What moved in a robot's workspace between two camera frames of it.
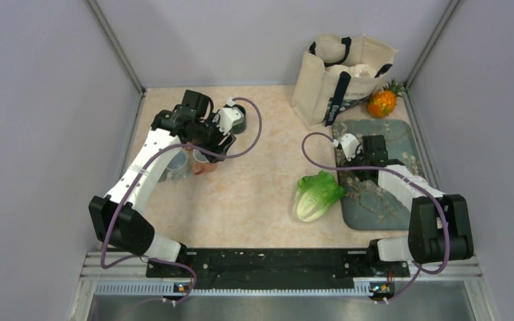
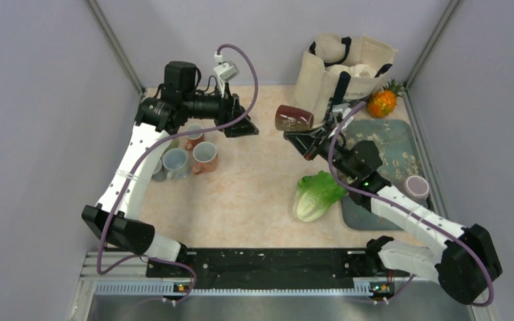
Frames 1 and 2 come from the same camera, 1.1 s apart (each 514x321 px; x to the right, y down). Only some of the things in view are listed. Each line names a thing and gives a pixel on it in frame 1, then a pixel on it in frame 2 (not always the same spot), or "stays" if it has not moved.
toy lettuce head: x=314 y=194 stays
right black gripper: x=351 y=163 to x=308 y=142
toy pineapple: x=381 y=103 stays
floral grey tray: x=370 y=205 stays
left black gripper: x=215 y=147 to x=229 y=107
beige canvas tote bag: x=338 y=73 stays
